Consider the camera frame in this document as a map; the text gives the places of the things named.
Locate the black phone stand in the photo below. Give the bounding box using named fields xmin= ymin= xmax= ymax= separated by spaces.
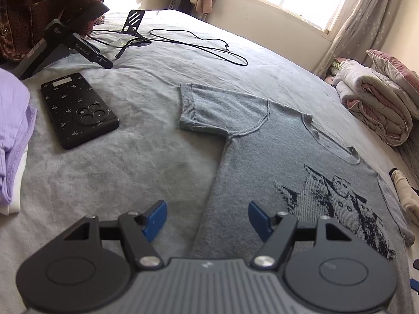
xmin=122 ymin=9 xmax=145 ymax=35

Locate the folded grey pink quilt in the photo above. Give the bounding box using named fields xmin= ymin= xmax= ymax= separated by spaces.
xmin=334 ymin=60 xmax=418 ymax=147

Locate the black smartphone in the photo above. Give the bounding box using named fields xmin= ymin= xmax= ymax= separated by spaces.
xmin=41 ymin=73 xmax=119 ymax=150

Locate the grey knit sweater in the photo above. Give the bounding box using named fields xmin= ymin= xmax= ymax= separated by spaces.
xmin=179 ymin=84 xmax=415 ymax=259

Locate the person in red jacket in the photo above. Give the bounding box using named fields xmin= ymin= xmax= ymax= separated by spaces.
xmin=1 ymin=0 xmax=100 ymax=63

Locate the grey bed sheet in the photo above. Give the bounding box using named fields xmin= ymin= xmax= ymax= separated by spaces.
xmin=1 ymin=11 xmax=404 ymax=313

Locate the folded beige garment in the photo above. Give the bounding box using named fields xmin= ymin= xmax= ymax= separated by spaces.
xmin=389 ymin=168 xmax=419 ymax=226

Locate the pink grey pillow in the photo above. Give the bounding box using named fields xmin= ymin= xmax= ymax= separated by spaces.
xmin=366 ymin=49 xmax=418 ymax=120

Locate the black cable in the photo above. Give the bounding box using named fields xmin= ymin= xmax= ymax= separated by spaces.
xmin=86 ymin=28 xmax=249 ymax=68

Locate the purple knit garment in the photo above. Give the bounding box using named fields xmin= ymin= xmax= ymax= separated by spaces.
xmin=0 ymin=70 xmax=37 ymax=216

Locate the grey curtain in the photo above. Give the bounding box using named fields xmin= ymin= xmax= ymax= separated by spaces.
xmin=314 ymin=0 xmax=401 ymax=78

